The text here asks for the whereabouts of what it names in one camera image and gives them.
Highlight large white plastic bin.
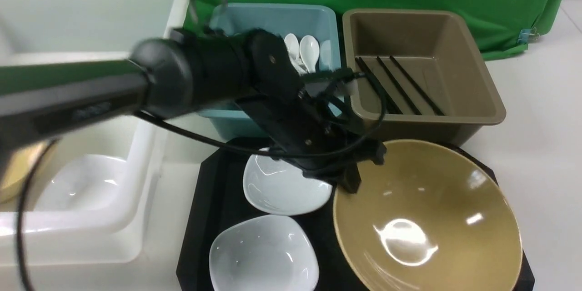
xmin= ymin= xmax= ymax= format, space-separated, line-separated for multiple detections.
xmin=0 ymin=0 xmax=189 ymax=266

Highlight white square dish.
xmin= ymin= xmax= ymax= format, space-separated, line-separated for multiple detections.
xmin=242 ymin=155 xmax=333 ymax=216
xmin=209 ymin=215 xmax=320 ymax=291

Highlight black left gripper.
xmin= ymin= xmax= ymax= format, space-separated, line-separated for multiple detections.
xmin=236 ymin=94 xmax=386 ymax=193

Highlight brown plastic bin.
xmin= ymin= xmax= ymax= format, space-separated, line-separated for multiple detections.
xmin=342 ymin=9 xmax=507 ymax=146

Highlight white spoon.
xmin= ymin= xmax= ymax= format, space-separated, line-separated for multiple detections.
xmin=299 ymin=35 xmax=320 ymax=73
xmin=284 ymin=33 xmax=307 ymax=74

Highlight white dish in bin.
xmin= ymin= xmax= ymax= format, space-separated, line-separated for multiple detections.
xmin=34 ymin=154 xmax=126 ymax=211

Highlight black cable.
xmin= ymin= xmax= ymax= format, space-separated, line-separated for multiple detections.
xmin=16 ymin=0 xmax=387 ymax=291

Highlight teal plastic bin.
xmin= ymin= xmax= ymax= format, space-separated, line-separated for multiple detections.
xmin=198 ymin=3 xmax=342 ymax=140

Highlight white spoon upper middle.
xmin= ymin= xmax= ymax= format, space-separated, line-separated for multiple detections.
xmin=284 ymin=33 xmax=307 ymax=74

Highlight blue binder clip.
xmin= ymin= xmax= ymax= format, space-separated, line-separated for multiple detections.
xmin=517 ymin=27 xmax=540 ymax=45

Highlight yellow bowl in bin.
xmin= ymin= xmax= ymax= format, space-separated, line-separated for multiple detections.
xmin=0 ymin=141 xmax=56 ymax=211

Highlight white spoon upper right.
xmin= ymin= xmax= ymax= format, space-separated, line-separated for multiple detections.
xmin=299 ymin=35 xmax=320 ymax=73

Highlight yellow noodle bowl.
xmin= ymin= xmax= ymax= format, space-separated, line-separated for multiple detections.
xmin=333 ymin=140 xmax=522 ymax=291

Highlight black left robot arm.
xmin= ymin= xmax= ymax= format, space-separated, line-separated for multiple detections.
xmin=1 ymin=29 xmax=386 ymax=193

